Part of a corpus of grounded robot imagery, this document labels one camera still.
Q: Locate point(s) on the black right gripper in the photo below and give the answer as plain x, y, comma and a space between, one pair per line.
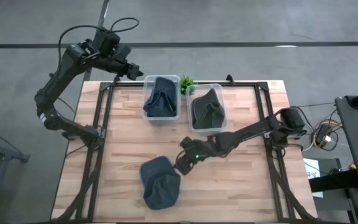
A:
194, 146

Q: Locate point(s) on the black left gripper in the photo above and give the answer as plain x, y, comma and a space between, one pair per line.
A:
122, 68

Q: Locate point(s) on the dark blue pompom hat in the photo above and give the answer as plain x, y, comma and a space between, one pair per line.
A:
162, 99

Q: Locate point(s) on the dark grey towel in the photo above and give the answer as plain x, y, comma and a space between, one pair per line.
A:
160, 189

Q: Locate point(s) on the dark grey hat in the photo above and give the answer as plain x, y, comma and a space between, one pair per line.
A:
207, 115

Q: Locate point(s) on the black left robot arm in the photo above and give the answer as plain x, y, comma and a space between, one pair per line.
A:
57, 77

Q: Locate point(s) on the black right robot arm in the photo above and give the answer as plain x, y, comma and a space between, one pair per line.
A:
253, 129

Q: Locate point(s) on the black table clamp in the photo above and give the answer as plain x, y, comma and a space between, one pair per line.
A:
117, 78
229, 78

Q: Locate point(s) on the clear plastic bin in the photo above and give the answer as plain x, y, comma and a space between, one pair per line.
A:
221, 93
162, 120

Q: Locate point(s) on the small green potted plant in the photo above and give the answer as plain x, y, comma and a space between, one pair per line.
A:
186, 82

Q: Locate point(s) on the white paper sheet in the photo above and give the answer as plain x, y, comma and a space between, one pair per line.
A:
314, 177

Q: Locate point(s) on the black power adapter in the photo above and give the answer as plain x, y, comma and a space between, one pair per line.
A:
322, 133

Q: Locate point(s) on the black flat bar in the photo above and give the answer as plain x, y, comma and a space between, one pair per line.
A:
334, 180

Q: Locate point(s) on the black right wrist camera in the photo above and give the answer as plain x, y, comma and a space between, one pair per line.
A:
197, 156

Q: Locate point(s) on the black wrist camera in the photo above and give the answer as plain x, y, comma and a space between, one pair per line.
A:
122, 51
197, 156

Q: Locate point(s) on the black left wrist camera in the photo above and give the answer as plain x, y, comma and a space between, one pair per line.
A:
122, 51

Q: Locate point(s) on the black metal table frame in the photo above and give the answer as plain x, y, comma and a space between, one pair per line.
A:
244, 84

